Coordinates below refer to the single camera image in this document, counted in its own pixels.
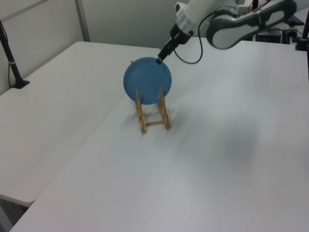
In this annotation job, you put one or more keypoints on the blue round plate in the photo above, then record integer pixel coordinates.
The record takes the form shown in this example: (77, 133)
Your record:
(144, 77)

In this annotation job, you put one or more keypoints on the wooden plate rack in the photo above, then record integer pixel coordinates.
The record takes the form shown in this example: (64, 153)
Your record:
(142, 118)

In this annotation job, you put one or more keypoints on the grey metal partition post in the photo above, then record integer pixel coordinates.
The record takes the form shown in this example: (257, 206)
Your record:
(83, 21)

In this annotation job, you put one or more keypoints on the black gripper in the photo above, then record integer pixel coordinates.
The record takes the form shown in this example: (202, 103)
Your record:
(182, 35)

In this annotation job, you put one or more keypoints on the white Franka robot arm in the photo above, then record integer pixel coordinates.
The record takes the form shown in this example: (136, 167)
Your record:
(241, 31)

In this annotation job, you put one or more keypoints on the black stand with white tie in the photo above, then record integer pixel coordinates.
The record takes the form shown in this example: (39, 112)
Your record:
(12, 65)

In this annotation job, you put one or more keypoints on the black camera stand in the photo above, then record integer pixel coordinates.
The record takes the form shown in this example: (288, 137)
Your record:
(304, 31)

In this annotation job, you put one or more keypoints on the black equipment box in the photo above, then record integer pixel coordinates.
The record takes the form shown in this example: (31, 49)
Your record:
(270, 37)

